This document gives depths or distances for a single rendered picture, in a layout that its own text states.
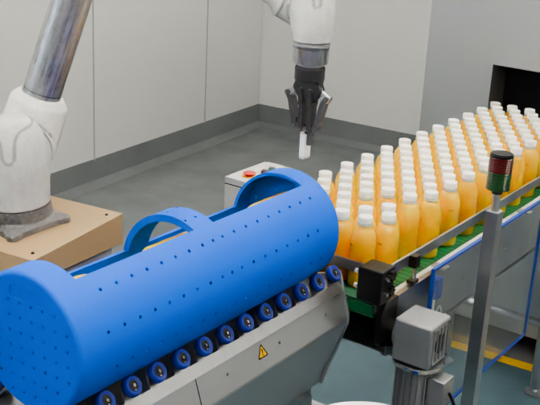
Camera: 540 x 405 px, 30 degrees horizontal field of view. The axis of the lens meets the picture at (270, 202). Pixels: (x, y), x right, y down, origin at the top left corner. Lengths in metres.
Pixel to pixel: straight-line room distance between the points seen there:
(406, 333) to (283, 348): 0.37
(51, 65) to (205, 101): 4.44
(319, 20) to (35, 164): 0.76
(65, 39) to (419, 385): 1.27
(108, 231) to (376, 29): 4.69
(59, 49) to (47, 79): 0.09
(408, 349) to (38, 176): 1.03
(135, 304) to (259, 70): 5.70
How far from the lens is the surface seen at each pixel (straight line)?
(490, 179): 2.71
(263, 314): 2.35
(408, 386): 2.70
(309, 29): 2.43
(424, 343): 2.62
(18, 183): 2.49
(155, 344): 2.01
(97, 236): 2.55
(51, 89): 2.65
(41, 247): 2.46
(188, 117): 6.89
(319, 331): 2.54
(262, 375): 2.37
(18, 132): 2.48
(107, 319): 1.89
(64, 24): 2.59
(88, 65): 6.01
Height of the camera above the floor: 1.99
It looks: 20 degrees down
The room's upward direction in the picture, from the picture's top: 3 degrees clockwise
